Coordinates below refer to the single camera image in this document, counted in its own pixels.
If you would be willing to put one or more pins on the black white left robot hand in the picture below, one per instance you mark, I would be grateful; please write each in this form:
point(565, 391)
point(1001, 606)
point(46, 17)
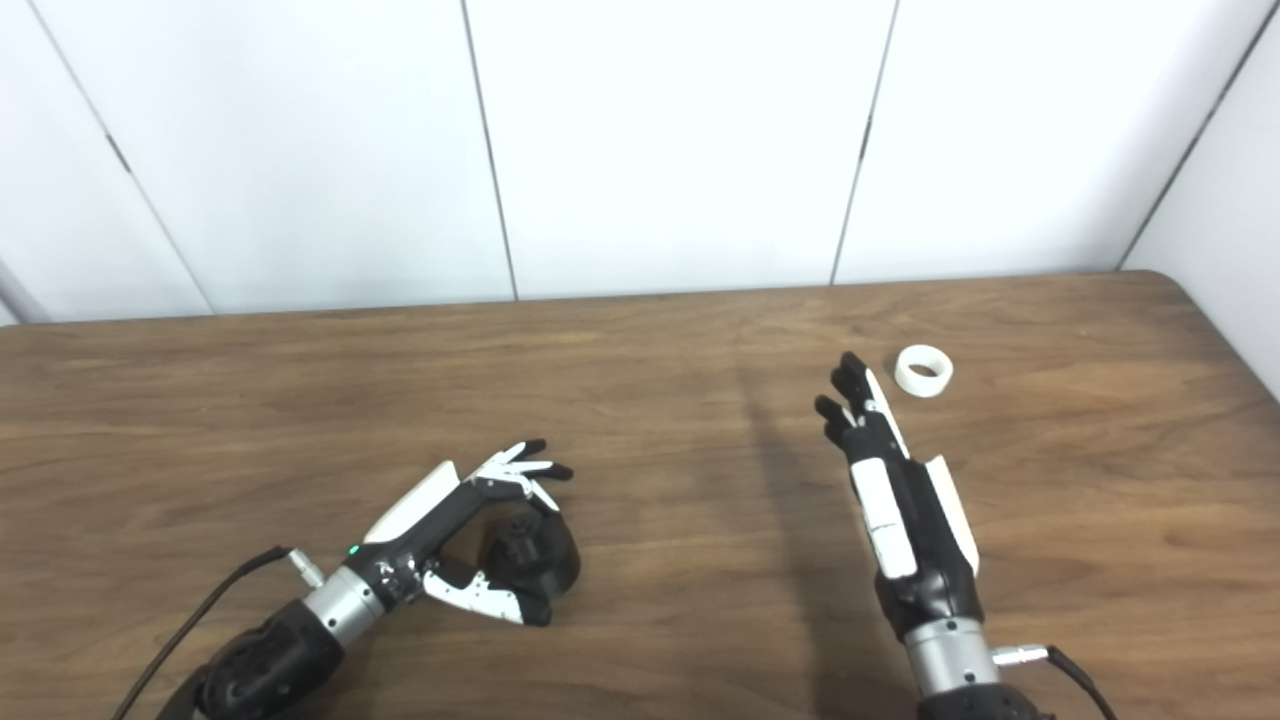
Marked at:
point(420, 505)

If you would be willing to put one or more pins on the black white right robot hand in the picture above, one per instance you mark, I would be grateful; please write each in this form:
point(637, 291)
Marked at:
point(920, 540)

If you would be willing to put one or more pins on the round black part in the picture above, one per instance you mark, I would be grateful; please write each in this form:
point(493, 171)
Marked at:
point(545, 560)

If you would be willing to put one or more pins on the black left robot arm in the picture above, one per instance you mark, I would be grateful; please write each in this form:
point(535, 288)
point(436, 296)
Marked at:
point(270, 660)

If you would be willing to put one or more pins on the grey wall trim strip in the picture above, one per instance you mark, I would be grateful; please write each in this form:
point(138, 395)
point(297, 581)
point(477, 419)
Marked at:
point(18, 295)

